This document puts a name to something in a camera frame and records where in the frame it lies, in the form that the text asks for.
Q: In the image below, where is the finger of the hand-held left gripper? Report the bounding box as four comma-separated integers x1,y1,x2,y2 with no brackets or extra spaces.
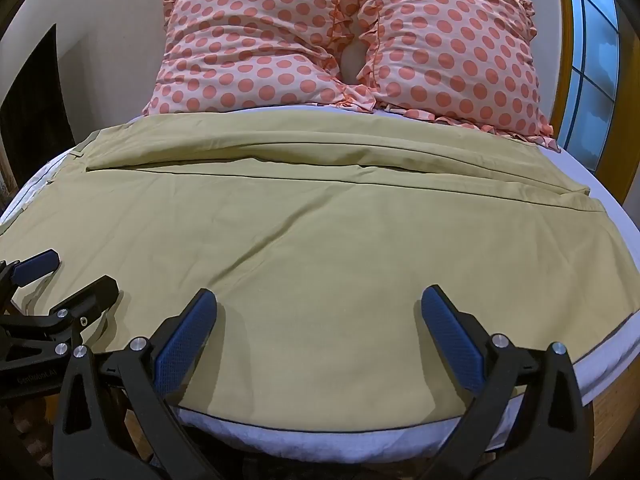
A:
0,248,61,287
0,274,120,361

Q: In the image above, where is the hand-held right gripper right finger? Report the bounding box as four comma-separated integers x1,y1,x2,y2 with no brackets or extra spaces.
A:
421,285,599,480

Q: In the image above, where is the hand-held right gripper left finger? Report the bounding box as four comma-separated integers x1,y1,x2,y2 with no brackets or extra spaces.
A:
52,288,219,480

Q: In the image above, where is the yellow-green bed blanket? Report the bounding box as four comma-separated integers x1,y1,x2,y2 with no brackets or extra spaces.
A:
0,110,634,434

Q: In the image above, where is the dark door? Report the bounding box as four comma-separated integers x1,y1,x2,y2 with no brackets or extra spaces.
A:
0,23,69,196

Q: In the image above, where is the bed with white sheet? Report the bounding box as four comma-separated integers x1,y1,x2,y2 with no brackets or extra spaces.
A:
0,104,640,467

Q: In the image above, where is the pink polka dot pillow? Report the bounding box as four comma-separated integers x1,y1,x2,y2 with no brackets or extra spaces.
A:
350,0,562,153
143,0,373,117

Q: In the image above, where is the wooden bed frame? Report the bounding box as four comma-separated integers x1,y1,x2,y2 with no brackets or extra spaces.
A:
0,340,640,480

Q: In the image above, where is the window with yellow frame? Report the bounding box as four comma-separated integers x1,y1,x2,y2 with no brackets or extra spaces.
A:
467,0,623,173

